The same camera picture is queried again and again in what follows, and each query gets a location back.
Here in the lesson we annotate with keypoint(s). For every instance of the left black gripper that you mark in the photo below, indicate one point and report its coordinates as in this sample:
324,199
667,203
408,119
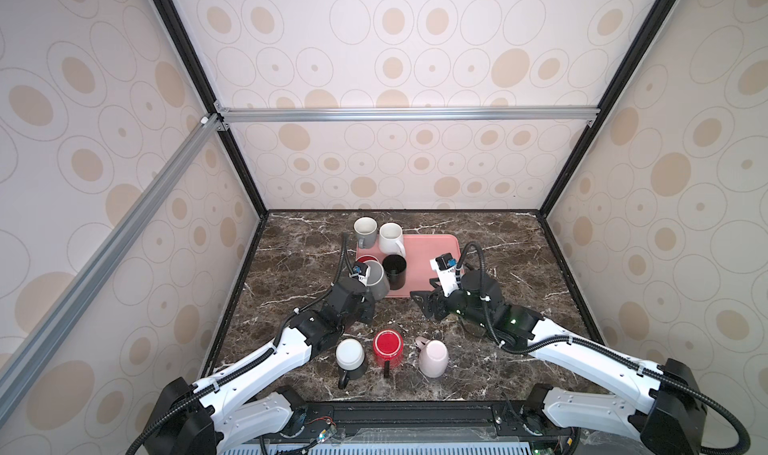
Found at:
368,303

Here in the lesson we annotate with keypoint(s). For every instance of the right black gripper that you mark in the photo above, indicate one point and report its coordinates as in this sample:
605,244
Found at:
436,298

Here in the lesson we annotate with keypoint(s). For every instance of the dark grey upside-down mug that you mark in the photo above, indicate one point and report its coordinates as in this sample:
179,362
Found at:
376,280

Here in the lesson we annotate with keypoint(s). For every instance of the black upside-down mug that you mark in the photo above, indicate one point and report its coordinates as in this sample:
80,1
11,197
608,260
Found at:
395,268

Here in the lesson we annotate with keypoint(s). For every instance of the white mug red inside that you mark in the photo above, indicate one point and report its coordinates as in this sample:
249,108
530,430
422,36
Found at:
366,258

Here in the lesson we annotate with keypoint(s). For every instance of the pink rectangular tray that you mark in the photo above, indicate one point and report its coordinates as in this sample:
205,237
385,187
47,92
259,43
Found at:
420,249

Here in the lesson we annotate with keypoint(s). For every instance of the black mug white base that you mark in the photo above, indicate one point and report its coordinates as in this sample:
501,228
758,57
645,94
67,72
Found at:
351,361

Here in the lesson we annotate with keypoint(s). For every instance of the white teapot-like mug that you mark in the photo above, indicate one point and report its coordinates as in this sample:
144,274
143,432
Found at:
391,240

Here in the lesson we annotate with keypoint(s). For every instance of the light grey mug white inside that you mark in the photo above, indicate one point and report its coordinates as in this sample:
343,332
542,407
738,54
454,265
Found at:
366,229

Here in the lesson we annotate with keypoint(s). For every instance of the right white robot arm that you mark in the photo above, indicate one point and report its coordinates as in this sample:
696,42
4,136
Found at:
709,427

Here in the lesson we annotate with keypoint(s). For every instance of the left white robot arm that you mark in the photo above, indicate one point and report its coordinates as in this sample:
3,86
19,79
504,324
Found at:
221,411

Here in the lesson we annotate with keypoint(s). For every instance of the red upside-down mug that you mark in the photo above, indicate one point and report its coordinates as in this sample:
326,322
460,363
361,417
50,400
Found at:
388,348

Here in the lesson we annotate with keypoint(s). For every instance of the pink upside-down mug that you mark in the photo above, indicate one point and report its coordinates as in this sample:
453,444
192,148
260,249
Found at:
433,357

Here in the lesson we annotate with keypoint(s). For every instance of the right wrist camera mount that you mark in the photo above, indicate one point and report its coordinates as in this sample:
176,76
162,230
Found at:
448,275

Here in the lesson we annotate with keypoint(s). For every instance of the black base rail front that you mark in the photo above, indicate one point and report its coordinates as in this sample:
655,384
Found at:
414,425

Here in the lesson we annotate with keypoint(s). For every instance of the silver rail back wall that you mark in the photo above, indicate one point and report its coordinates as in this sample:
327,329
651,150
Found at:
423,114

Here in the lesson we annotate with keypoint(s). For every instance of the silver rail wall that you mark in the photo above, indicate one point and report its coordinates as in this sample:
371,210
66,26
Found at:
48,335
423,114

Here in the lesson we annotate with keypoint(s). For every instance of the black frame post left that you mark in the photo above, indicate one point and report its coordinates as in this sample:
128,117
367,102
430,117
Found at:
193,66

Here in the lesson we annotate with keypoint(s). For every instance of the black frame post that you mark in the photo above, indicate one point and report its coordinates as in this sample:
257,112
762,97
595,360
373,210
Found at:
641,43
193,66

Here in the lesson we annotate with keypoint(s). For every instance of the silver rail left wall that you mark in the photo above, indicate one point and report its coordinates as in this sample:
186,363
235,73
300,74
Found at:
48,335

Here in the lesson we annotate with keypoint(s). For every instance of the black frame post right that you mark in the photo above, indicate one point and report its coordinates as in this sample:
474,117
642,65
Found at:
641,43

